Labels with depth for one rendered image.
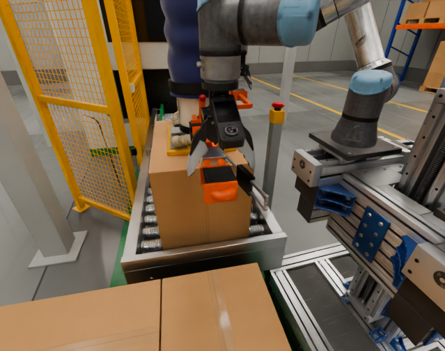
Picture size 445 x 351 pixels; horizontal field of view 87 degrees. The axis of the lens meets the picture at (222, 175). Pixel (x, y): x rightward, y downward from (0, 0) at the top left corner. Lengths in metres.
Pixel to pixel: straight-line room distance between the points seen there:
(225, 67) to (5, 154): 1.47
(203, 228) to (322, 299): 0.74
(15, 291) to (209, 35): 1.92
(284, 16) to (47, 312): 1.10
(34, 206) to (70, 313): 0.95
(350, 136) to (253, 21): 0.62
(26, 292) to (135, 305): 1.13
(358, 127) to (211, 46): 0.63
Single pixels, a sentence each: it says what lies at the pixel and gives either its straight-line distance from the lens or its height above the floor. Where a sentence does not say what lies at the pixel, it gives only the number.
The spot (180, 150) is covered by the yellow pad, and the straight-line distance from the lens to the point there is 0.97.
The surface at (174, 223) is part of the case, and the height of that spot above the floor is 0.70.
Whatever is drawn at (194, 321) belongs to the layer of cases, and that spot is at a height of 0.54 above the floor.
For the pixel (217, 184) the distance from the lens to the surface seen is 0.50.
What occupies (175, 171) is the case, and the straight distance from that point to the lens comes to 0.88.
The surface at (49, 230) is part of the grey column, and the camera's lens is 1.98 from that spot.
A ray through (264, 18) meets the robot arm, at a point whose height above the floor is 1.39.
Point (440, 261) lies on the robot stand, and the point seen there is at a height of 0.99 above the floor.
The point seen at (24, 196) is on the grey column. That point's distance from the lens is 1.85.
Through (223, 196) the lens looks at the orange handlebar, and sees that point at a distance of 0.50.
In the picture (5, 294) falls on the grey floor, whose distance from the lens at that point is 2.10.
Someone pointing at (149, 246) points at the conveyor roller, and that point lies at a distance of 1.18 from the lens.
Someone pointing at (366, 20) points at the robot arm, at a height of 1.41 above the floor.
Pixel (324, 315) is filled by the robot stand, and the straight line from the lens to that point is 1.41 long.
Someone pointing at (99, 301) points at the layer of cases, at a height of 0.54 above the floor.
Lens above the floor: 1.38
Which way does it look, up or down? 31 degrees down
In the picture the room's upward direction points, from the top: straight up
